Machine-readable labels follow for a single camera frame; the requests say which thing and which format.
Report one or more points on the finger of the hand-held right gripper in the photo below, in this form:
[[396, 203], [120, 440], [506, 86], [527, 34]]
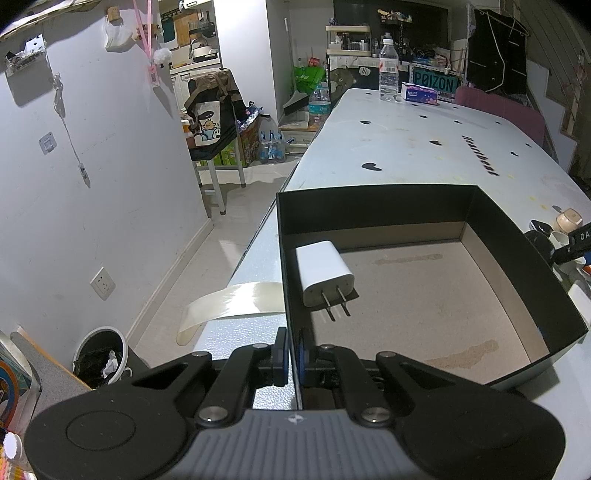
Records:
[[570, 254]]

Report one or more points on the colourful carton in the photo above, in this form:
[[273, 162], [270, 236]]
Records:
[[14, 387]]

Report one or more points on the clear wall holder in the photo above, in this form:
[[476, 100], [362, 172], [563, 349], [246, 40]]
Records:
[[25, 55]]

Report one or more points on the small plastic water bottle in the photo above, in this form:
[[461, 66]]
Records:
[[319, 106]]

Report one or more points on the blue tissue box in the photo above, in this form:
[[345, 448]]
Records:
[[418, 93]]

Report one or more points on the black cardboard box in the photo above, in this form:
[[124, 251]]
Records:
[[415, 295]]

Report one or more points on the white metal chair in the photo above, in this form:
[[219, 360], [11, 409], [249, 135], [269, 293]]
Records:
[[217, 184]]

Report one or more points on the black vest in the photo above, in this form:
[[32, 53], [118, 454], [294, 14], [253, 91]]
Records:
[[496, 50]]

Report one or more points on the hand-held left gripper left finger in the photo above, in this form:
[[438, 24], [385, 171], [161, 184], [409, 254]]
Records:
[[282, 357]]

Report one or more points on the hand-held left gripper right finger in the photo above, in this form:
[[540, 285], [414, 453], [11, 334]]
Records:
[[302, 360]]

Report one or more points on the beige round jar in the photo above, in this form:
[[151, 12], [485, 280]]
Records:
[[568, 220]]

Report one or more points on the white wall hook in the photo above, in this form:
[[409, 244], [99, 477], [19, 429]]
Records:
[[47, 143]]

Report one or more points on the green bag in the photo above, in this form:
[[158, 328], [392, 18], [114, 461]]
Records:
[[309, 78]]

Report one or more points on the white tote bag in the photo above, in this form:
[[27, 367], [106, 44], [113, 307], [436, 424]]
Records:
[[212, 120]]

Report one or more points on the translucent tape strip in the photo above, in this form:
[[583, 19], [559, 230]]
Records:
[[231, 300]]

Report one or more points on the teal plate sign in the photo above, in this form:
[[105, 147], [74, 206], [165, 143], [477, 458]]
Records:
[[434, 83]]

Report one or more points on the white wall socket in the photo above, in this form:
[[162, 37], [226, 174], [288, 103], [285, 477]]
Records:
[[102, 282]]

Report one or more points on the clear water bottle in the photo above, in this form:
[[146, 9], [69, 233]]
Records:
[[388, 69]]

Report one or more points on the white charger plug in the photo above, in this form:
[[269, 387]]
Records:
[[318, 272]]

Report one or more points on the cream shelf rack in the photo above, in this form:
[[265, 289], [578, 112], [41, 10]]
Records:
[[348, 41]]

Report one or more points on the white trash bin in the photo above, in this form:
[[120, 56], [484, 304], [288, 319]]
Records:
[[99, 357]]

